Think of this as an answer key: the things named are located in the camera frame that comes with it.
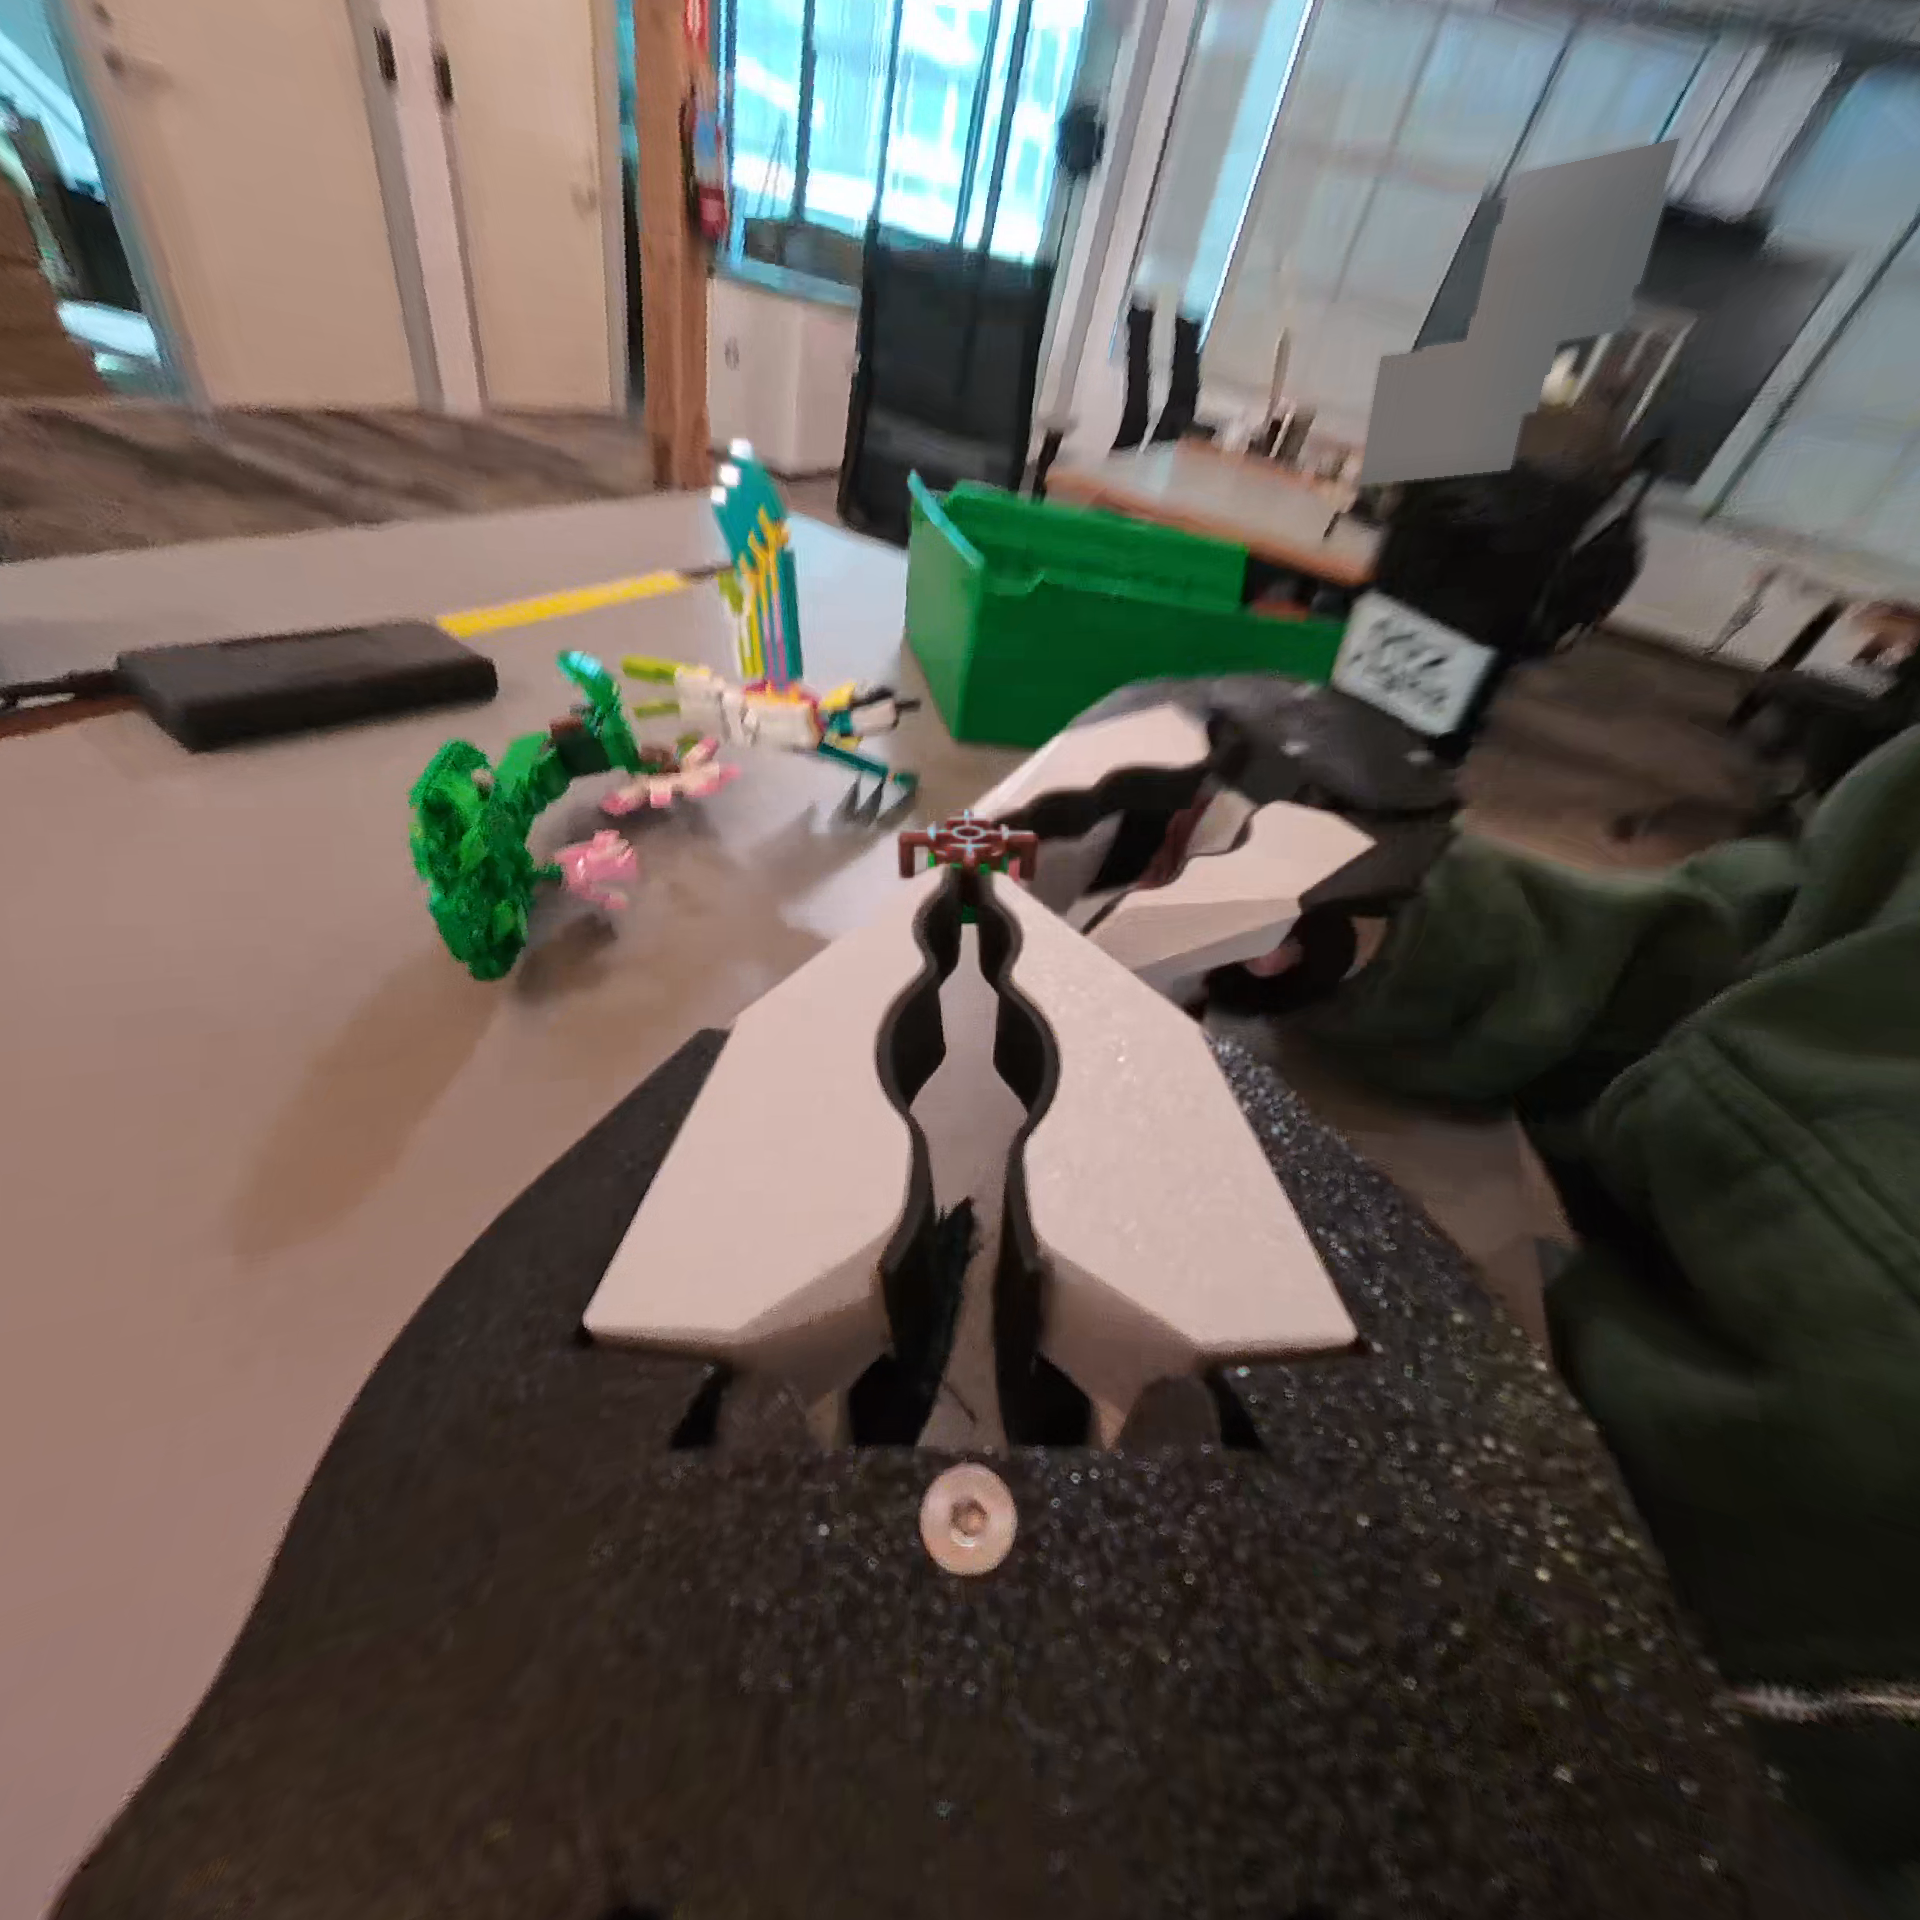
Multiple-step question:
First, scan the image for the green hoodie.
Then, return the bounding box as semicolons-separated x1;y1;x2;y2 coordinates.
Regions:
1544;914;1920;1893

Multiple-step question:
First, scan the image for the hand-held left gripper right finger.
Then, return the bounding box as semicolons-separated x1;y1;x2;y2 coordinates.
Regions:
983;878;1360;1449

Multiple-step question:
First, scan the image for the white hoodie drawstring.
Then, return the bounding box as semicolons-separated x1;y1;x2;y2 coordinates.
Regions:
1717;1680;1920;1731

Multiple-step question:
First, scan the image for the black power bank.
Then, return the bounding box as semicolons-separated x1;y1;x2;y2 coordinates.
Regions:
116;620;500;755

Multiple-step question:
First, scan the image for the wooden post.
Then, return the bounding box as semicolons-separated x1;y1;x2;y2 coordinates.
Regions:
630;0;719;489

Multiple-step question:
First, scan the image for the black mesh chair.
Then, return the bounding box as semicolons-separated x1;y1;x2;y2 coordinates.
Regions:
837;225;1059;549

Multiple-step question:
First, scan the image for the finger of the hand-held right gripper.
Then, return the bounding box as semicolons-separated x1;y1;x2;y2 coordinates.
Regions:
971;702;1225;923
1084;801;1382;1011

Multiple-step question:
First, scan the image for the reddish brown lego piece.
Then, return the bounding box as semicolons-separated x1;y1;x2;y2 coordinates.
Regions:
895;809;1039;885

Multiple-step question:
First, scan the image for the colourful lego bird model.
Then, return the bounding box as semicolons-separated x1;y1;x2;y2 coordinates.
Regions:
621;438;923;834

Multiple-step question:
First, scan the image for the green lego foliage model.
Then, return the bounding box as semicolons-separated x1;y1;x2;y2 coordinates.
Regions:
406;651;633;985

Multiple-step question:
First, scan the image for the yellow tape strip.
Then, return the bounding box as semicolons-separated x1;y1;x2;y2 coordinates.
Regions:
433;568;688;640

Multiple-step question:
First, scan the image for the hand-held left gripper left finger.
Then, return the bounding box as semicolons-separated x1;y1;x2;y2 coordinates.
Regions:
580;872;961;1412

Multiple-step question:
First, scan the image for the white low cabinet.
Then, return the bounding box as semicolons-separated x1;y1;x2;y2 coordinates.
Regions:
704;276;859;483

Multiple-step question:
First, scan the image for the white tall cabinet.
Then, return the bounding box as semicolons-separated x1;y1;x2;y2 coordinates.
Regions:
65;0;633;418

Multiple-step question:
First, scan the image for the green plastic bin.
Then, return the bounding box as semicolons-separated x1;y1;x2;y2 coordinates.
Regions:
903;470;1352;750

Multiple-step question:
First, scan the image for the wooden table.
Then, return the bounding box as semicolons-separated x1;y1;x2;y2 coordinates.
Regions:
1045;438;1382;587

